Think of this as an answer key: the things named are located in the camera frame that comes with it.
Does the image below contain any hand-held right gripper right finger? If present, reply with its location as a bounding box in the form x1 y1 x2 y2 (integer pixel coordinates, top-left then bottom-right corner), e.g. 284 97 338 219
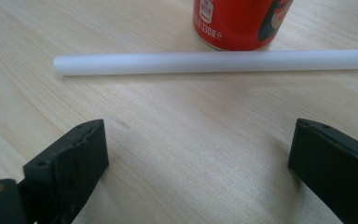
287 118 358 224

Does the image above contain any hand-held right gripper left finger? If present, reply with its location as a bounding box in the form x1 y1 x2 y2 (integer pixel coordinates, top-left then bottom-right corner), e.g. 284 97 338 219
22 119 110 224

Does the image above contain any white straw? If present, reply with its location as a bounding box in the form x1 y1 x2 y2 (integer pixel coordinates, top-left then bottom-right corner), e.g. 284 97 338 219
52 48 358 77

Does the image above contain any red drink can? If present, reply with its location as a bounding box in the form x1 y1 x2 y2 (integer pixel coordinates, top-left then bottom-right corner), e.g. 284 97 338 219
192 0 295 52

